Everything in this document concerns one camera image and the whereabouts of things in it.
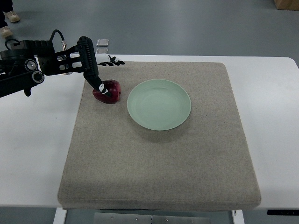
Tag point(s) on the cardboard box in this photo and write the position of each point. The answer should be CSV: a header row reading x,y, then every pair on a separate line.
x,y
287,4

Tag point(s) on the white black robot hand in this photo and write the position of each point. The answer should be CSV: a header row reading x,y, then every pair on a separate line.
x,y
86,63

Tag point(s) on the metal base plate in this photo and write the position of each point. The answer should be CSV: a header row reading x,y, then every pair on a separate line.
x,y
115,218

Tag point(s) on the light green plate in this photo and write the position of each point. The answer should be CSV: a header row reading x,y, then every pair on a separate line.
x,y
159,104

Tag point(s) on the beige fabric mat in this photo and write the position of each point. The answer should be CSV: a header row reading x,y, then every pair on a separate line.
x,y
202,165

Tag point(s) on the upper metal floor plate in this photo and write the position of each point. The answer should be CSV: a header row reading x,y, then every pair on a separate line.
x,y
102,42

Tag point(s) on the lower metal floor plate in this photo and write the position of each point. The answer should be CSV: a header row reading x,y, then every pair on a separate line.
x,y
101,50

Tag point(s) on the metal floor plate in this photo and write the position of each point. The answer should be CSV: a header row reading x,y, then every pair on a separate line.
x,y
102,42
101,50

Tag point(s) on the black table control panel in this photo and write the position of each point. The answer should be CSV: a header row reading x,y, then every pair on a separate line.
x,y
283,212

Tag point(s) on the red apple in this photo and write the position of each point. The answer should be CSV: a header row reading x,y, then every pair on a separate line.
x,y
113,92

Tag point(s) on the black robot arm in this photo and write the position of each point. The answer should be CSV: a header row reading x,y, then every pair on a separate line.
x,y
25,64

